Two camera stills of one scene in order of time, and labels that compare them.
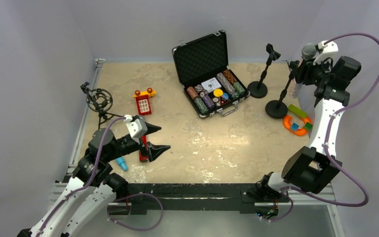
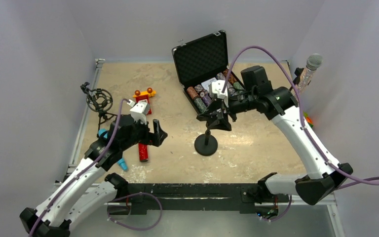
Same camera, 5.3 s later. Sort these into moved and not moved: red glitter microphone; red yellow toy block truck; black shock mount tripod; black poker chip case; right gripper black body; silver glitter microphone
Moved: right gripper black body; silver glitter microphone
Not moved: black poker chip case; red glitter microphone; black shock mount tripod; red yellow toy block truck
